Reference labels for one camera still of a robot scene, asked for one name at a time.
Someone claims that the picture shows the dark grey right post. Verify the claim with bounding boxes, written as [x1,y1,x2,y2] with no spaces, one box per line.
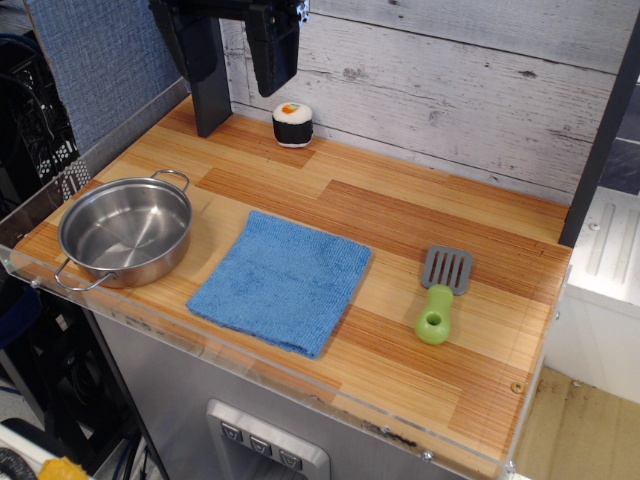
[558,15,639,248]

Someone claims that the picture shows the clear acrylic table guard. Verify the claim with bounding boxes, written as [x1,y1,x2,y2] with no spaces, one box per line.
[1,100,570,479]

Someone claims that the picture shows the yellow black object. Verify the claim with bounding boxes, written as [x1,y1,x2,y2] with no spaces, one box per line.
[37,457,89,480]

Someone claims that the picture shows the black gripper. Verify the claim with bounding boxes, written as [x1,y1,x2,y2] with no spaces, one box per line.
[149,0,309,97]

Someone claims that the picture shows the blue cloth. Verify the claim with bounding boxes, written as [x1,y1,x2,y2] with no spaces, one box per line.
[187,211,372,359]

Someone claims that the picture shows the silver dispenser button panel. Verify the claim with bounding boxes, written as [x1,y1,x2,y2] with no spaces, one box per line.
[206,399,331,479]

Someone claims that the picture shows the grey spatula green handle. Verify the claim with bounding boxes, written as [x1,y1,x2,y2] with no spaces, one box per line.
[414,246,473,345]

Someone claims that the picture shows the stainless steel pot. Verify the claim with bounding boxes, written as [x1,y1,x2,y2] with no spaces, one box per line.
[54,169,193,292]

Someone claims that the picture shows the dark grey post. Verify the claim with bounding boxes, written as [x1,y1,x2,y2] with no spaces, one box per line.
[191,74,232,138]
[558,15,639,248]

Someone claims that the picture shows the white appliance top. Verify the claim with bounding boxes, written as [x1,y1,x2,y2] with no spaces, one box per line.
[569,187,639,306]

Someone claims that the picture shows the dark grey left post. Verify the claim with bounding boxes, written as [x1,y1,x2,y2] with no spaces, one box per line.
[191,74,232,138]

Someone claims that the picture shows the plush sushi roll toy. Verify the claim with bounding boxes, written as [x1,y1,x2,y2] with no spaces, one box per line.
[272,102,313,148]

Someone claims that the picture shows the black perforated crate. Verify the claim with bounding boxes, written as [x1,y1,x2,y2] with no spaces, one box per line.
[1,32,91,211]

